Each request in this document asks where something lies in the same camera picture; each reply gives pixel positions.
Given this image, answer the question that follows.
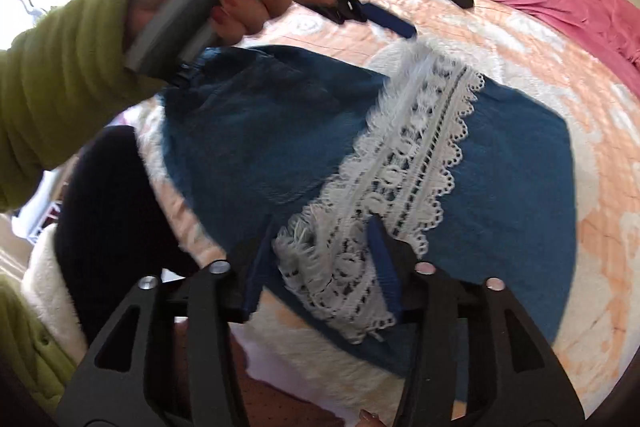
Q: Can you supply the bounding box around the blue denim pants lace trim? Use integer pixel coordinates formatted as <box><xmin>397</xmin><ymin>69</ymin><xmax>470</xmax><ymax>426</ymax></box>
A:
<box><xmin>160</xmin><ymin>41</ymin><xmax>576</xmax><ymax>404</ymax></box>

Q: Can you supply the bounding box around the right forearm green sleeve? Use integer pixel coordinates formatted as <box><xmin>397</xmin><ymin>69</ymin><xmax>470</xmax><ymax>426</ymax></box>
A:
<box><xmin>1</xmin><ymin>274</ymin><xmax>77</xmax><ymax>417</ymax></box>

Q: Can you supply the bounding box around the orange white fleece blanket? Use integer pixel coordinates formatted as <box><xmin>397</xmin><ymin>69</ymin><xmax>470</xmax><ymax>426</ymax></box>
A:
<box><xmin>134</xmin><ymin>0</ymin><xmax>639</xmax><ymax>426</ymax></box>

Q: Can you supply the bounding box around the left forearm green sleeve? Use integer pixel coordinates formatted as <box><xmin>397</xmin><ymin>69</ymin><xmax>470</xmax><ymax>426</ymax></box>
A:
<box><xmin>1</xmin><ymin>0</ymin><xmax>163</xmax><ymax>211</ymax></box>

